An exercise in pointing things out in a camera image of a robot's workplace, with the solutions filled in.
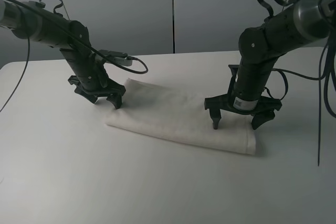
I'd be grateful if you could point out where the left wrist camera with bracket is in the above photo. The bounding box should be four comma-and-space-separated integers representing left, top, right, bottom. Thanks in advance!
96, 50, 132, 67

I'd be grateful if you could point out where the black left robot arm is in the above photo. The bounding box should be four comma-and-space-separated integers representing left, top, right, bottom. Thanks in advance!
1, 0, 125, 109

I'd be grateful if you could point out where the black camera cable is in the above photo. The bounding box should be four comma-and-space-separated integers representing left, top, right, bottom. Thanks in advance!
0, 0, 149, 113
256, 0, 336, 166

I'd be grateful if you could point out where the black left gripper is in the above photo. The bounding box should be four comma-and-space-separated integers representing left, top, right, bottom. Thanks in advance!
68, 76, 125, 109

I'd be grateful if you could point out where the black left camera cable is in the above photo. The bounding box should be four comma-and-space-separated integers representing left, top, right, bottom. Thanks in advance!
0, 0, 149, 113

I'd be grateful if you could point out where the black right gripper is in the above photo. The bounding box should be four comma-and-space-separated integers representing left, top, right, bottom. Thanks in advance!
204, 94, 282, 130

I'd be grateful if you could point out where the black right camera cable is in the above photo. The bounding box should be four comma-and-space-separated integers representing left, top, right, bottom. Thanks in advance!
256, 0, 336, 166

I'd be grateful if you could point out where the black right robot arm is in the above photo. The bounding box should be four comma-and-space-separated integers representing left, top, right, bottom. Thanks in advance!
204, 0, 335, 130

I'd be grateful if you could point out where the white towel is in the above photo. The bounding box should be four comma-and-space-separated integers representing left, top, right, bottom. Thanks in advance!
104, 79, 256, 155

